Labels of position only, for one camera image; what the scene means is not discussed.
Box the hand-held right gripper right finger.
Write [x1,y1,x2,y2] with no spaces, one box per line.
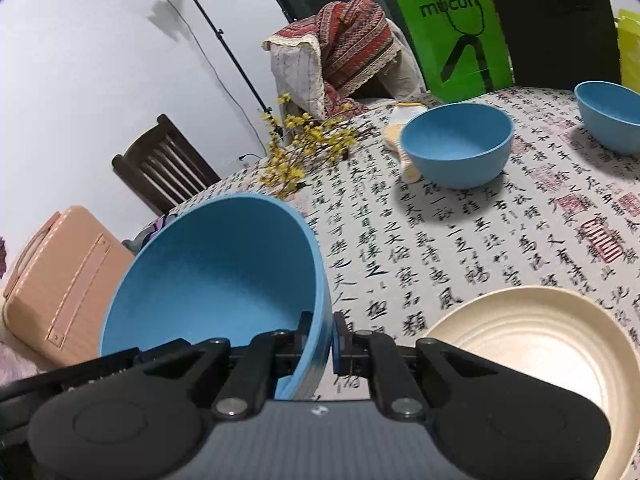
[332,311,506,419]

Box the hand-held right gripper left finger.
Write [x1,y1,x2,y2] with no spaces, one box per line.
[127,311,313,419]

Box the blue bowl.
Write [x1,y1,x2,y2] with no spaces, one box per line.
[573,80,640,156]
[99,193,332,402]
[400,102,516,190]

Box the cream plate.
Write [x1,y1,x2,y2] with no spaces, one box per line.
[424,286,629,480]

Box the pink small suitcase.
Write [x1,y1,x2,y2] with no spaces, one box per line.
[2,205,136,368]

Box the calligraphy printed tablecloth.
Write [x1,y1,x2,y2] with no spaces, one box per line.
[112,85,640,411]

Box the grey purple cloth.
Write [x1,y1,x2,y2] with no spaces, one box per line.
[122,212,176,253]

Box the yellow flower branch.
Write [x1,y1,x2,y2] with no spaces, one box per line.
[260,92,376,200]

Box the dark wooden chair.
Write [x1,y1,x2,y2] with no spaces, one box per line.
[111,114,221,216]

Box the white yellow knit glove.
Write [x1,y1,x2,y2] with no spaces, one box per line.
[384,101,428,183]

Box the white quilted cushion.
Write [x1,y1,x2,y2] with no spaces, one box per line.
[262,32,326,118]

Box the red patterned blanket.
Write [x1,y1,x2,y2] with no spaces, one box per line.
[287,0,403,111]

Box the green paper bag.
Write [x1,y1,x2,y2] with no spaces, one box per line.
[389,0,516,103]

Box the black paper bag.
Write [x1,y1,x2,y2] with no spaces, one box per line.
[480,0,621,92]

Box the lime green snack box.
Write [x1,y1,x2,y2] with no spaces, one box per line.
[617,7,640,92]

